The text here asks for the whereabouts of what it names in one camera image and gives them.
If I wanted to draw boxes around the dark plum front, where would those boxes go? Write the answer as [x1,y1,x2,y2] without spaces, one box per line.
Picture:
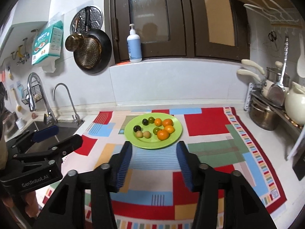
[133,125,142,132]

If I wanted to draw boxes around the dark plum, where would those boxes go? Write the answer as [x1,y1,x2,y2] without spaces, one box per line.
[133,125,142,132]
[142,118,149,126]

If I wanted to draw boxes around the tan round fruit front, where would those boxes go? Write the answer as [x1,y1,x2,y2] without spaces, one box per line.
[136,131,143,138]

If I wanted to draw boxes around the tan round fruit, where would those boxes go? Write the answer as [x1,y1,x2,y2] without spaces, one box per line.
[143,131,152,139]
[136,131,143,138]

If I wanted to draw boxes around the dark plum back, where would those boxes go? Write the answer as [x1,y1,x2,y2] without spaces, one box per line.
[142,118,149,126]

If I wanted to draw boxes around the green fruit back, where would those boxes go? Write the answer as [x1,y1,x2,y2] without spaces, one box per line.
[148,117,155,123]

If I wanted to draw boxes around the green tomato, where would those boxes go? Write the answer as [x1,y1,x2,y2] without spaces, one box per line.
[153,127,161,135]

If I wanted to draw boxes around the orange with stem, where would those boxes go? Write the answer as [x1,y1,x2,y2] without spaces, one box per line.
[157,129,170,141]

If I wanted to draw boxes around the person hand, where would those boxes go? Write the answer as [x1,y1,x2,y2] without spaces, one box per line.
[1,191,39,218]

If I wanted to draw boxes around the steel sink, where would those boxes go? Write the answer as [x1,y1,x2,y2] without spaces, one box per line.
[6,122,79,154]

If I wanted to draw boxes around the chrome main faucet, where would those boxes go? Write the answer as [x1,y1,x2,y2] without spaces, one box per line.
[27,72,57,126]

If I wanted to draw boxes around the thin gooseneck faucet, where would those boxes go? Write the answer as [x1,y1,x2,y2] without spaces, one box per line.
[52,83,85,126]

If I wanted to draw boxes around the green plate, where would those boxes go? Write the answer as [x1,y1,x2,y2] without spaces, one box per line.
[124,113,182,149]

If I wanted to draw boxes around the teal tissue pack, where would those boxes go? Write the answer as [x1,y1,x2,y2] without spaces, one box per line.
[31,20,64,73]

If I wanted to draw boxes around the colourful patchwork mat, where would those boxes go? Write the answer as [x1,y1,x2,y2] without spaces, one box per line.
[62,107,286,228]

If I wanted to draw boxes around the steel pot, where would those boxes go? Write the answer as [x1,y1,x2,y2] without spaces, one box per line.
[249,96,280,131]

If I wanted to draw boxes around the brass strainer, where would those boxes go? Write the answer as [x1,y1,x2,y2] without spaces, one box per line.
[65,33,102,69]

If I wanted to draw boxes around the dish rack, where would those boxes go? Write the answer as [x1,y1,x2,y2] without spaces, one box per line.
[244,82,305,160]

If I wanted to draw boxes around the white blue pump bottle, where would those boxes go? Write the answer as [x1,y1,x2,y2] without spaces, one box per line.
[127,24,142,63]

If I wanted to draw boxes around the steel scoop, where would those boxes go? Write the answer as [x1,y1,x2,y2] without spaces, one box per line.
[267,34,289,106]

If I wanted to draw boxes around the cream ceramic pot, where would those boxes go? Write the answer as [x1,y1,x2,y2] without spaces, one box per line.
[285,82,305,126]

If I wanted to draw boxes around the round metal grill rack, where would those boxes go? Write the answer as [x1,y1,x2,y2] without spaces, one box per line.
[70,6,103,34]

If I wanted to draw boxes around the white rice paddle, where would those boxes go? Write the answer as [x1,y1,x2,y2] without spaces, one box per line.
[297,32,305,78]

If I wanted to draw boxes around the black scissors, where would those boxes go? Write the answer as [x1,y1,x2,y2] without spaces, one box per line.
[268,31,278,50]

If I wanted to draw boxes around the wire sponge basket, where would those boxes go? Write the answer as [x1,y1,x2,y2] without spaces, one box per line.
[21,80,45,106]

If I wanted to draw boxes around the cream pan handle lower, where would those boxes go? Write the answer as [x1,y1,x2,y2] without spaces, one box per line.
[237,69,262,82]

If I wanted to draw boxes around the cream pan handle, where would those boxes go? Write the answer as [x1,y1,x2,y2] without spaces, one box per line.
[241,59,265,76]
[237,69,262,82]

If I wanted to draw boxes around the cream pan handle upper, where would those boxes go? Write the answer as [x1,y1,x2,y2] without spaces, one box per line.
[241,59,265,76]

